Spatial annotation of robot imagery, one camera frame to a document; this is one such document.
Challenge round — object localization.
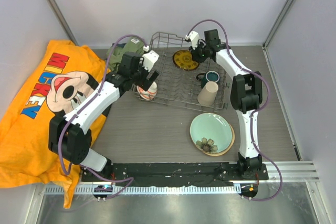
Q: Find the light green flower plate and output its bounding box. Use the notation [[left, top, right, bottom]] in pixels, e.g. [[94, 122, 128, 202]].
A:
[[190, 113, 229, 145]]

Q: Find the cream bird painted plate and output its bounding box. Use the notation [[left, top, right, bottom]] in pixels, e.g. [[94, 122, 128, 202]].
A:
[[195, 124, 235, 156]]

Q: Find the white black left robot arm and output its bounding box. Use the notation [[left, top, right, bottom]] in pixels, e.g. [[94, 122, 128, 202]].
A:
[[48, 50, 159, 182]]

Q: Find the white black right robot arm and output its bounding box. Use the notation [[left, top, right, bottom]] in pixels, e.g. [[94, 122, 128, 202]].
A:
[[185, 29, 263, 179]]

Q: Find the white red patterned bowl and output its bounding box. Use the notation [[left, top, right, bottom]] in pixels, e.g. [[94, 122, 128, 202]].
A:
[[136, 82, 158, 100]]

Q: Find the yellow patterned small plate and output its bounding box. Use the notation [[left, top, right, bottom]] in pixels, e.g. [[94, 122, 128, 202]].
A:
[[172, 50, 199, 71]]

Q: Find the dark green mug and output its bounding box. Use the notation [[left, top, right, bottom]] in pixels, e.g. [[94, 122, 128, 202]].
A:
[[196, 71, 220, 88]]

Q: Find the green crumpled cloth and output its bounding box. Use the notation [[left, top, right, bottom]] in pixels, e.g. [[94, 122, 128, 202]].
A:
[[108, 37, 144, 71]]

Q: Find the beige paper cup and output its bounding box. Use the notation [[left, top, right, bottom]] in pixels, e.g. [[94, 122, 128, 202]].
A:
[[197, 81, 218, 106]]

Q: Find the orange Mickey t-shirt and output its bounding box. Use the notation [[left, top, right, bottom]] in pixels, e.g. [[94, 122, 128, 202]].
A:
[[1, 40, 106, 209]]

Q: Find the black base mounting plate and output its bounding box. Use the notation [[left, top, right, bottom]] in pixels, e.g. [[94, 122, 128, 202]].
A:
[[80, 161, 269, 186]]

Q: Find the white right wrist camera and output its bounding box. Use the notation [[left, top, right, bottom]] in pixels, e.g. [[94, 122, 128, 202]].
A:
[[185, 31, 200, 49]]

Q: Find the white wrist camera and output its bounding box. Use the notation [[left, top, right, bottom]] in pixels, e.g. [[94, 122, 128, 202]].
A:
[[185, 31, 200, 49], [142, 46, 159, 72]]

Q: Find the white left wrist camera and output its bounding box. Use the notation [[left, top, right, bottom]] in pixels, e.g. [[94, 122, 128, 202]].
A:
[[142, 46, 159, 72]]

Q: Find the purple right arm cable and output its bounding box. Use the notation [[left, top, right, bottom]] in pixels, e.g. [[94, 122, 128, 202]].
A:
[[186, 19, 284, 202]]

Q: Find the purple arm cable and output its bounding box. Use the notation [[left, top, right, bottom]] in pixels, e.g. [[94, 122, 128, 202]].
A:
[[57, 34, 150, 206], [186, 19, 284, 202]]

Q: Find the grey wire dish rack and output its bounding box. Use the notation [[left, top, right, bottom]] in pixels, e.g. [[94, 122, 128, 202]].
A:
[[149, 32, 230, 112]]

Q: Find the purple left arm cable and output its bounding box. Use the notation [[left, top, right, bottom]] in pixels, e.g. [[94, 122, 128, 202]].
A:
[[57, 34, 150, 206]]

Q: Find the white slotted cable duct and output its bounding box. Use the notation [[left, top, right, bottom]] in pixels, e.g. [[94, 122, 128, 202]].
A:
[[74, 184, 241, 195]]

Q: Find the right aluminium frame post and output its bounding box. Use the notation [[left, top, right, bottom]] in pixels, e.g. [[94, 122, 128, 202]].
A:
[[263, 0, 296, 49]]

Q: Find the grey aluminium frame post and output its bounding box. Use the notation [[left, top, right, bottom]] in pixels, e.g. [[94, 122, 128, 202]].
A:
[[46, 0, 78, 45]]

